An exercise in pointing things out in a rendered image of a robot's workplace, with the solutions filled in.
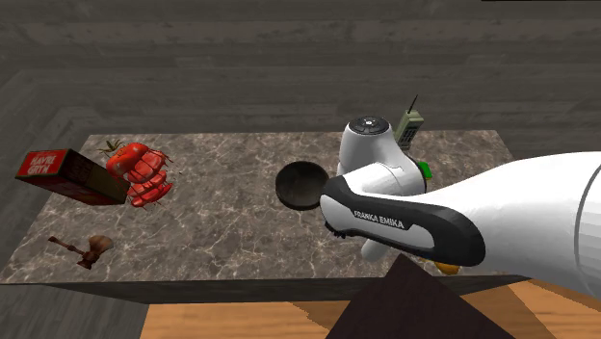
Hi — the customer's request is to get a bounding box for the dark round bowl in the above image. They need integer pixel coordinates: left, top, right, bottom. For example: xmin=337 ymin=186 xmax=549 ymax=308
xmin=274 ymin=161 xmax=330 ymax=212

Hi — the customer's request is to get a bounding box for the green handheld radio phone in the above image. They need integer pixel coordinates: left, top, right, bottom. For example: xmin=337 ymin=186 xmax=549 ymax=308
xmin=394 ymin=94 xmax=425 ymax=151

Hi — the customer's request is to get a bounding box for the red crab figure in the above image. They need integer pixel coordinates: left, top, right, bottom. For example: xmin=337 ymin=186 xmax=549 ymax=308
xmin=96 ymin=139 xmax=174 ymax=210

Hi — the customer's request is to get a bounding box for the dark robot stand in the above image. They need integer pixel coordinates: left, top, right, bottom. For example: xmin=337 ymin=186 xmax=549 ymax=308
xmin=325 ymin=253 xmax=517 ymax=339

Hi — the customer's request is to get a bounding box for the brown wooden axe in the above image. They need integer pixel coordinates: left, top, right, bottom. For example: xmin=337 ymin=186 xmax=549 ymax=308
xmin=47 ymin=234 xmax=115 ymax=271

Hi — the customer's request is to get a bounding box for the red cardboard box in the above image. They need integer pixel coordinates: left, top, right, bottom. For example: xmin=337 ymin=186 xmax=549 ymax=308
xmin=14 ymin=147 xmax=131 ymax=207

